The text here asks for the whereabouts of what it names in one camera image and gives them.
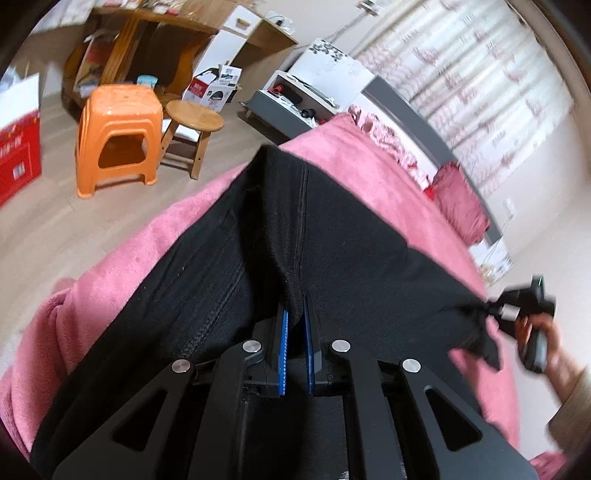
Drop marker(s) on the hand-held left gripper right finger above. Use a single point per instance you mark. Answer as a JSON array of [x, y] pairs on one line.
[[308, 353]]

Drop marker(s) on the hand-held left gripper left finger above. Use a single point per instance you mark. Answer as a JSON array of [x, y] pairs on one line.
[[282, 353]]

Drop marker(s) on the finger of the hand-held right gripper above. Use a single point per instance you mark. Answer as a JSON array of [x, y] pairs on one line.
[[496, 310]]

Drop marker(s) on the black pants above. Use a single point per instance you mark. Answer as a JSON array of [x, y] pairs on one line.
[[258, 221]]

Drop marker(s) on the person's right forearm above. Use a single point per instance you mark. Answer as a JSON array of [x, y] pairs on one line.
[[570, 392]]

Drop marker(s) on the person's right hand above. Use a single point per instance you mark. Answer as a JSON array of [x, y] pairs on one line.
[[554, 341]]

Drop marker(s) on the dark pink pillow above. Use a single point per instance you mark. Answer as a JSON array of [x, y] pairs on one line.
[[461, 203]]

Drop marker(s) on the pink fleece blanket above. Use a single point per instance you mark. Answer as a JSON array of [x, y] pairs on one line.
[[378, 194]]

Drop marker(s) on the pink floral pillow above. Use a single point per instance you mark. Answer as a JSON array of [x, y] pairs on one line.
[[392, 143]]

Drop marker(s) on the grey headboard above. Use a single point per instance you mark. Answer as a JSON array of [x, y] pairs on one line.
[[401, 110]]

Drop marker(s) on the white floral curtain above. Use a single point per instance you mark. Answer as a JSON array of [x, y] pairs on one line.
[[485, 69]]

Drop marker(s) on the grey bedside table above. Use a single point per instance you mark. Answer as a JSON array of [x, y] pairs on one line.
[[272, 110]]

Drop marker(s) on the round wooden stool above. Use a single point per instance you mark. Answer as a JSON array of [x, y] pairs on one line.
[[194, 115]]

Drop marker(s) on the printed white cardboard box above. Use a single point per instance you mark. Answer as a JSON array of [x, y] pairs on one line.
[[212, 87]]

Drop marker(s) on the white patterned box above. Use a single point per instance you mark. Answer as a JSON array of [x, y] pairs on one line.
[[323, 74]]

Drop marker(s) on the orange plastic stool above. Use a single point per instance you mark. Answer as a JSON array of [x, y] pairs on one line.
[[120, 108]]

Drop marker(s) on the light blue packet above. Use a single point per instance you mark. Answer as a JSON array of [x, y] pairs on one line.
[[147, 81]]

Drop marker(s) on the white wooden cabinet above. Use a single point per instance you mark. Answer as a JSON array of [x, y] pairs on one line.
[[231, 46]]

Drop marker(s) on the white floor lamp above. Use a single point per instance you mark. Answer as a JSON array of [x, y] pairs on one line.
[[371, 5]]

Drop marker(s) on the red cardboard box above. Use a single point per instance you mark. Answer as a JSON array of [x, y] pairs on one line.
[[18, 152]]

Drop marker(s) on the wooden table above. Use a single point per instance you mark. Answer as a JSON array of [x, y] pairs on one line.
[[194, 27]]

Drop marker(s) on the white cardboard sheet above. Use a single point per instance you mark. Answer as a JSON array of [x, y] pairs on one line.
[[18, 99]]

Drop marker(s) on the white wall socket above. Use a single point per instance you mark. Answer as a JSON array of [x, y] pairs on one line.
[[510, 206]]

